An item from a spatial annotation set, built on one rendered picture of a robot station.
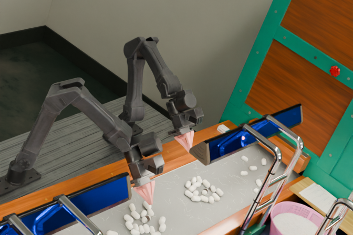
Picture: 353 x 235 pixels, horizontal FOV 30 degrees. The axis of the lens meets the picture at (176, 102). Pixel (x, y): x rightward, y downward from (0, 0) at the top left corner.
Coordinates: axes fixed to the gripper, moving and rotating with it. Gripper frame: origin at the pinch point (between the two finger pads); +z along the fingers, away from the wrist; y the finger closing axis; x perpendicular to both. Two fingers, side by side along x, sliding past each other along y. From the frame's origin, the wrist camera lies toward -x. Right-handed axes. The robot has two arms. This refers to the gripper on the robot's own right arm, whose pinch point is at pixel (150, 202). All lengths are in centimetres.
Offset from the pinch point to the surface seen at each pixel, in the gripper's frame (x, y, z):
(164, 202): 7.8, 14.0, 3.2
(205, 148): -26.3, 5.4, -11.4
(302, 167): -10, 78, 12
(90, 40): 157, 148, -95
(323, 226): -44, 27, 25
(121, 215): 9.4, -5.7, 1.0
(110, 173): 18.0, 3.5, -13.2
